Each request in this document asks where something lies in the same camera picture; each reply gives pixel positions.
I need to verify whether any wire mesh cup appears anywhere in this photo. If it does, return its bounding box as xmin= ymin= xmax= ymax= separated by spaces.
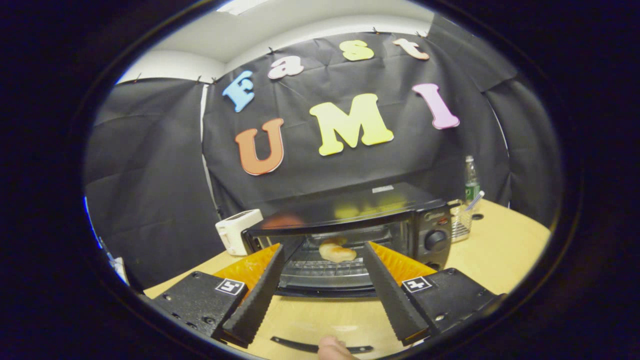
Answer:
xmin=447 ymin=190 xmax=485 ymax=244

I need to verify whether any black electric oven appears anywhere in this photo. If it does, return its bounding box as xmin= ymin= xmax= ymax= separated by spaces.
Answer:
xmin=241 ymin=181 xmax=453 ymax=355

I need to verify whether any black backdrop cloth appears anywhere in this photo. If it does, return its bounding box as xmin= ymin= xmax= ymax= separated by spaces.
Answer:
xmin=82 ymin=14 xmax=565 ymax=291

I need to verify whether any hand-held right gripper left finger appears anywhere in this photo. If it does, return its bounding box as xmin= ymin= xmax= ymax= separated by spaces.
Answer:
xmin=147 ymin=243 xmax=286 ymax=349

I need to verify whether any large ceiling light panel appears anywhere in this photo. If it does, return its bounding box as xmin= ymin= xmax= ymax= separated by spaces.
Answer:
xmin=217 ymin=0 xmax=268 ymax=16

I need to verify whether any golden croissant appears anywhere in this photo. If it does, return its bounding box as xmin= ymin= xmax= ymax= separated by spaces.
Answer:
xmin=319 ymin=237 xmax=358 ymax=264

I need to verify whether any clear bottle green label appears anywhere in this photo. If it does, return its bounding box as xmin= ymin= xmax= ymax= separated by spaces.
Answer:
xmin=464 ymin=155 xmax=482 ymax=203

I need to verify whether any white toaster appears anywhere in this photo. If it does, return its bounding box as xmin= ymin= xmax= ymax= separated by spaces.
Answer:
xmin=215 ymin=209 xmax=264 ymax=257

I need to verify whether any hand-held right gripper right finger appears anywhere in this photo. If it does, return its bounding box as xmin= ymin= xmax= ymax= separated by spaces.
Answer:
xmin=362 ymin=241 xmax=501 ymax=347

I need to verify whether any white and blue panel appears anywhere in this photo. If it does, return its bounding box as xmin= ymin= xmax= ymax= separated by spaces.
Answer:
xmin=84 ymin=196 xmax=130 ymax=286

